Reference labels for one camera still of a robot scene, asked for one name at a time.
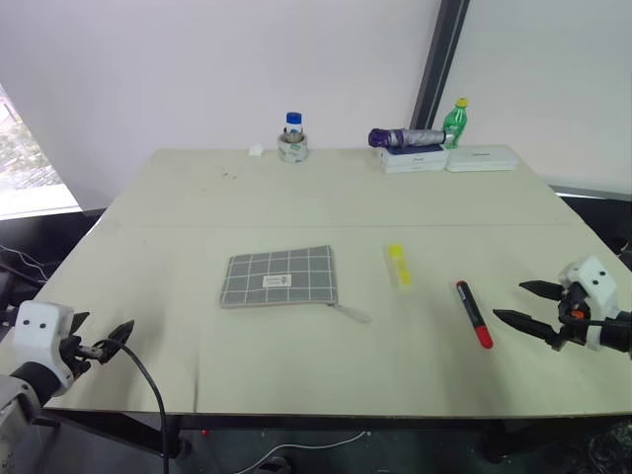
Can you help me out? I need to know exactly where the dark window frame post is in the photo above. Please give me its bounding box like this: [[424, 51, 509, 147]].
[[409, 0, 471, 132]]

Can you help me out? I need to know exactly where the flat white box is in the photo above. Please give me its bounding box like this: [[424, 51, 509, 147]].
[[444, 144, 519, 174]]

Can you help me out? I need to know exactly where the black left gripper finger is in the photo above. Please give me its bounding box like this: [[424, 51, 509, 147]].
[[97, 319, 136, 365], [69, 311, 92, 342]]

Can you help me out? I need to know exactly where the dark window sill ledge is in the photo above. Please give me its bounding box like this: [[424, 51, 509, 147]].
[[549, 184, 632, 202]]

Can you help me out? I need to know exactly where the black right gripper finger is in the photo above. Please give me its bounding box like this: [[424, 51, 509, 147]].
[[518, 279, 564, 300], [492, 308, 561, 348]]

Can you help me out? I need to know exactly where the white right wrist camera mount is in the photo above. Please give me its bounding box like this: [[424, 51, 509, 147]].
[[558, 255, 619, 320]]

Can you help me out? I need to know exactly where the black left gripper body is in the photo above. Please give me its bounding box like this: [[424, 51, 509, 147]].
[[57, 334, 109, 382]]

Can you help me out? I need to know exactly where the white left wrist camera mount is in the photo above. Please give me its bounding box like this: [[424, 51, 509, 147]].
[[12, 300, 76, 397]]

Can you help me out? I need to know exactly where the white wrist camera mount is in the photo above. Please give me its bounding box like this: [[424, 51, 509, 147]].
[[12, 300, 76, 397], [558, 255, 619, 320]]

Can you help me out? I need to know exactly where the thick white cardboard box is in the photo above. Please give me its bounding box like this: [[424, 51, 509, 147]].
[[371, 144, 451, 176]]

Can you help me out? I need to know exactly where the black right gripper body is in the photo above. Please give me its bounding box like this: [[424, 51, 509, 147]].
[[551, 280, 593, 353]]

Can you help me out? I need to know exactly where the grey checked pencil pouch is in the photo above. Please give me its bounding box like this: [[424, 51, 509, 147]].
[[218, 243, 372, 325]]

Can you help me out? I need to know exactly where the white floor cable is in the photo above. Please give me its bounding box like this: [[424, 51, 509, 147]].
[[255, 430, 370, 461]]

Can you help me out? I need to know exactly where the yellow highlighter pen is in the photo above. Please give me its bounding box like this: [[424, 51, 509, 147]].
[[382, 243, 414, 295]]

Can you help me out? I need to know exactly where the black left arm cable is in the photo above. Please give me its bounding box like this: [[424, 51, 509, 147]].
[[116, 344, 172, 463]]

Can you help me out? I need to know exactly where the white adhesive tape roll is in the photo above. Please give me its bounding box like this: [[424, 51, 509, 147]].
[[276, 130, 310, 164]]

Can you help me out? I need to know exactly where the small bottle with blue cap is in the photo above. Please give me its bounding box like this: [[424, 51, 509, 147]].
[[283, 112, 304, 142]]

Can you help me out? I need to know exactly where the green plastic bottle yellow cap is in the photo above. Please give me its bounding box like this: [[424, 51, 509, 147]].
[[441, 97, 470, 150]]

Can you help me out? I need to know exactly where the folded purple grey umbrella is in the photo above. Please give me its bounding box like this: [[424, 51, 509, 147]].
[[367, 126, 458, 149]]

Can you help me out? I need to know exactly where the black marker with red cap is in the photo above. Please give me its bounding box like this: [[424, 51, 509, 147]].
[[453, 278, 496, 352]]

